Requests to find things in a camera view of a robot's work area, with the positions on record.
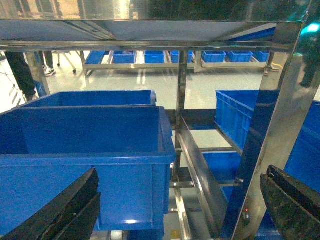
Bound standing person legs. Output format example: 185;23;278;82
4;51;56;102

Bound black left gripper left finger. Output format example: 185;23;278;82
1;168;101;240

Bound blue bin right side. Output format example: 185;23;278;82
215;90;320;192

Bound large blue rack bin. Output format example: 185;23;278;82
0;105;176;235

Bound steel flow rack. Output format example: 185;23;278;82
0;12;320;240

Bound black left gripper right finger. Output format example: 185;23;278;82
260;165;320;240

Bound blue bin behind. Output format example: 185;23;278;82
21;90;157;108

